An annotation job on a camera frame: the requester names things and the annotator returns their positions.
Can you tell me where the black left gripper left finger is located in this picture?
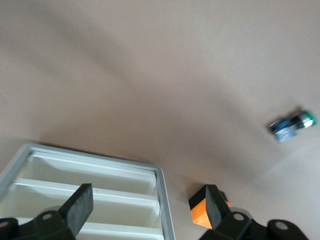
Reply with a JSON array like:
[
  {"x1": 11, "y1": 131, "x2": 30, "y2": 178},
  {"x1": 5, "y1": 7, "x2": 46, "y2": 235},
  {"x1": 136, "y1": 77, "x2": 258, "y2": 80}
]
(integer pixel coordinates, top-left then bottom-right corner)
[{"x1": 0, "y1": 183, "x2": 95, "y2": 240}]

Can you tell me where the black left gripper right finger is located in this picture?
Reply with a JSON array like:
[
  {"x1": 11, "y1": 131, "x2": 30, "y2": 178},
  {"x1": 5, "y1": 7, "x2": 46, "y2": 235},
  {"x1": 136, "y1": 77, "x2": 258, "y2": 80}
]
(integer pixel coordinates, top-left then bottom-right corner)
[{"x1": 199, "y1": 184, "x2": 308, "y2": 240}]

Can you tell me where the green push button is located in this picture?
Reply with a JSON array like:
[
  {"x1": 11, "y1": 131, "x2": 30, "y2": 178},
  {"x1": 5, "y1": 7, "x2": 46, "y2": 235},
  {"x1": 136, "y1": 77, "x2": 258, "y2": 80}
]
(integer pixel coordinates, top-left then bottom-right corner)
[{"x1": 268, "y1": 108, "x2": 318, "y2": 143}]

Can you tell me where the orange button enclosure box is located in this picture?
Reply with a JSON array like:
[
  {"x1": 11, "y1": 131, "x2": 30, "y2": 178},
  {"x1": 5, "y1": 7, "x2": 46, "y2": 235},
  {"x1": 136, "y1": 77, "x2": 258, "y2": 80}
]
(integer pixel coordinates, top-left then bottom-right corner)
[{"x1": 188, "y1": 184, "x2": 232, "y2": 230}]

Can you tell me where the white drawer cabinet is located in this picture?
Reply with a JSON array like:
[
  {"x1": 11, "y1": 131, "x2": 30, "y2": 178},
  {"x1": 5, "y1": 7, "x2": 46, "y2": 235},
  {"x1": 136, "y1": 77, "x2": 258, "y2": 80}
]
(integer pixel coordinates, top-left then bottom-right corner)
[{"x1": 0, "y1": 142, "x2": 176, "y2": 240}]

